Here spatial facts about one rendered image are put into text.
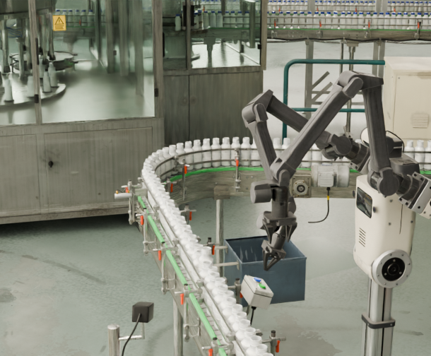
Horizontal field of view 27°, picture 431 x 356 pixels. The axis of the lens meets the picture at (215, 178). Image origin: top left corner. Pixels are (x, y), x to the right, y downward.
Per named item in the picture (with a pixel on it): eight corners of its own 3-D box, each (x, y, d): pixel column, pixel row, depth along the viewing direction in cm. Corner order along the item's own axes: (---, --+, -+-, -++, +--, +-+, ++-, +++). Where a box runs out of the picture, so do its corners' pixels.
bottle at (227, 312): (219, 340, 320) (219, 298, 315) (233, 335, 323) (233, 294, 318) (227, 347, 315) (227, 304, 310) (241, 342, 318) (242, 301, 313)
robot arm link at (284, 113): (264, 80, 333) (251, 87, 341) (251, 110, 328) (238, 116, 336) (354, 141, 347) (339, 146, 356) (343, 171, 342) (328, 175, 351)
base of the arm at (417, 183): (417, 172, 316) (400, 201, 317) (400, 163, 313) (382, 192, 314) (429, 180, 307) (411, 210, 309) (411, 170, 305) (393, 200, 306)
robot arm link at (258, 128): (265, 101, 331) (251, 108, 340) (252, 104, 328) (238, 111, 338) (301, 210, 330) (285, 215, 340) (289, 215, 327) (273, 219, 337)
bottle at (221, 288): (212, 329, 327) (212, 288, 322) (216, 322, 333) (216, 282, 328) (227, 331, 326) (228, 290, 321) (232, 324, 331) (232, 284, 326)
